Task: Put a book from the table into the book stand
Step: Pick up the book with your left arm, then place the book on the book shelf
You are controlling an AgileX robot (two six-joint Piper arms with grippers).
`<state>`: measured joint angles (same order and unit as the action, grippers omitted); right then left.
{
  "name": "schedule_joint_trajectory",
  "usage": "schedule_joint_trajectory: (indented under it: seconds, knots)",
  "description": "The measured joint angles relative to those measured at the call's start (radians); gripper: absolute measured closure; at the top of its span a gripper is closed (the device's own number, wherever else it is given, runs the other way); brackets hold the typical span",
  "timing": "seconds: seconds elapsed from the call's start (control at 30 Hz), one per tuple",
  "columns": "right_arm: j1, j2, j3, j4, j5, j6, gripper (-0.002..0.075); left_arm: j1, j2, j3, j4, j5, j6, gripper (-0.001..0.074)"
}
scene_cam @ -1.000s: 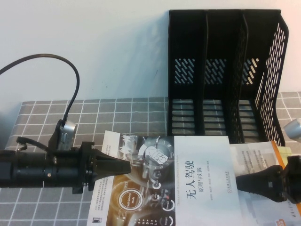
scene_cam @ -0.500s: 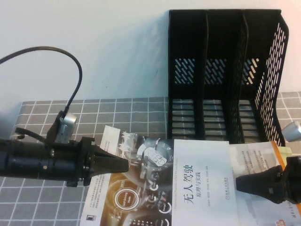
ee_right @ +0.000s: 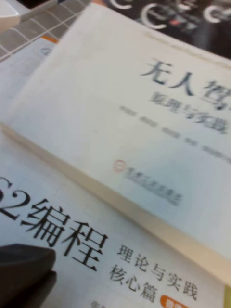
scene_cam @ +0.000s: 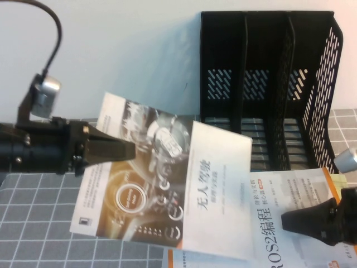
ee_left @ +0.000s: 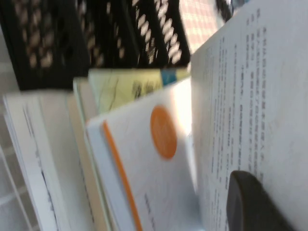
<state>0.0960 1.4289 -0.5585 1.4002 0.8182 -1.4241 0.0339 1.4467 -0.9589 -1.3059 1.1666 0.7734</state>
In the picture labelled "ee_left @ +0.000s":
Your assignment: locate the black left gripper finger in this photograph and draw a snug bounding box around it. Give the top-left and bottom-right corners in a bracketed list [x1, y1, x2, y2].
[225, 170, 298, 231]

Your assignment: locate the white book brown swirl cover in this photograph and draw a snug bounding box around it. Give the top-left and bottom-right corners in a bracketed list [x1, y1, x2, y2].
[190, 0, 308, 231]

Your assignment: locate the white orange ROS2 book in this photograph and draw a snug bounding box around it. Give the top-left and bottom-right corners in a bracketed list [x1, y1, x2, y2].
[85, 77, 200, 231]

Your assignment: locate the yellow-green book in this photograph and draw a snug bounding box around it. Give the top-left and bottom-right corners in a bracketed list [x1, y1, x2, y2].
[88, 68, 192, 115]

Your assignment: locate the white paperback book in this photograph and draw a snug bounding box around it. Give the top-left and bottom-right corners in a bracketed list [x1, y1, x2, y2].
[67, 77, 115, 231]

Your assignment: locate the white book with dark marks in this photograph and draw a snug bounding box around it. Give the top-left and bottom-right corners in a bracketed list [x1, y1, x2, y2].
[2, 93, 73, 231]

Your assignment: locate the black plastic book stand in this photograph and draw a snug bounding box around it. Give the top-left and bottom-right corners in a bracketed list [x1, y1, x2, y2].
[0, 0, 193, 91]

